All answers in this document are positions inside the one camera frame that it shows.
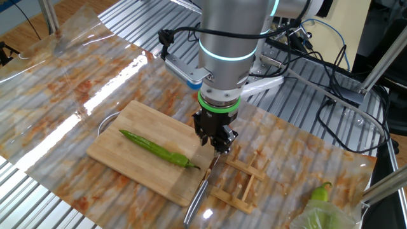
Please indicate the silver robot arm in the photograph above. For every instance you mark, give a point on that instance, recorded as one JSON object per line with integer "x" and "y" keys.
{"x": 229, "y": 31}

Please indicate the clear plastic bag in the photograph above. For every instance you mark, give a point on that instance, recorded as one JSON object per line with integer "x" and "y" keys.
{"x": 318, "y": 217}

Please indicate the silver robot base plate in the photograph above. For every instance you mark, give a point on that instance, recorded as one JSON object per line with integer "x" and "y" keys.
{"x": 260, "y": 72}

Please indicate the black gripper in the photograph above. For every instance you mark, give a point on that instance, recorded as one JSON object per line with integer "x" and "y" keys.
{"x": 219, "y": 119}

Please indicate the black monitor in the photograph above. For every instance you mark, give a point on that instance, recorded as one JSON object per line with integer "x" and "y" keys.
{"x": 327, "y": 9}

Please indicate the wooden cutting board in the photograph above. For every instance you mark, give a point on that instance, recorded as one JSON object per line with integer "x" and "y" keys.
{"x": 152, "y": 124}

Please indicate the green pepper inside bag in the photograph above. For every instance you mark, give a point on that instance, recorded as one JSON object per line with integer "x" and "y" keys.
{"x": 318, "y": 219}

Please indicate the long green chili pepper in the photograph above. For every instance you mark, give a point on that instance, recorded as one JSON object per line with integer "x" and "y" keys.
{"x": 152, "y": 148}

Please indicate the green pepper with curled stem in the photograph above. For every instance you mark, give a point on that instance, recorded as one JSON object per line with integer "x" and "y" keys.
{"x": 319, "y": 194}

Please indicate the steel kitchen knife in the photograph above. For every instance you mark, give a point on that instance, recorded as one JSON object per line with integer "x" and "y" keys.
{"x": 197, "y": 200}

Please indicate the silver tripod leg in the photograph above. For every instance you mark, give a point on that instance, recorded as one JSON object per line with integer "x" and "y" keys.
{"x": 49, "y": 16}

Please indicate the beige panel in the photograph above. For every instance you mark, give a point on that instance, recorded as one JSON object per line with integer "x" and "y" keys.
{"x": 349, "y": 25}

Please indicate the wooden peg rack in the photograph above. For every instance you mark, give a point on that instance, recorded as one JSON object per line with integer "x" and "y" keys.
{"x": 246, "y": 170}

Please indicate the aluminium frame pole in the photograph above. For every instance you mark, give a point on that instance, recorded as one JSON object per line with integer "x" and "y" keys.
{"x": 388, "y": 186}
{"x": 384, "y": 60}

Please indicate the metal clamp stand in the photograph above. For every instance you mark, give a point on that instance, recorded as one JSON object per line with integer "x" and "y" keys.
{"x": 287, "y": 31}

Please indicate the marbled plastic table sheet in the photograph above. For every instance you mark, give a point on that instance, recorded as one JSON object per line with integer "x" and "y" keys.
{"x": 63, "y": 79}

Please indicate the black tripod part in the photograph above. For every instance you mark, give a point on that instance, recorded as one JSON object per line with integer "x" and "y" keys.
{"x": 4, "y": 52}

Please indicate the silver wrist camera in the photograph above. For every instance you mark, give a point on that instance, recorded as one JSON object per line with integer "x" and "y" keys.
{"x": 184, "y": 71}

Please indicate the white plastic bag roll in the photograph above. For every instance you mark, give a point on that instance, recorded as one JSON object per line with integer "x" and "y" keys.
{"x": 267, "y": 83}

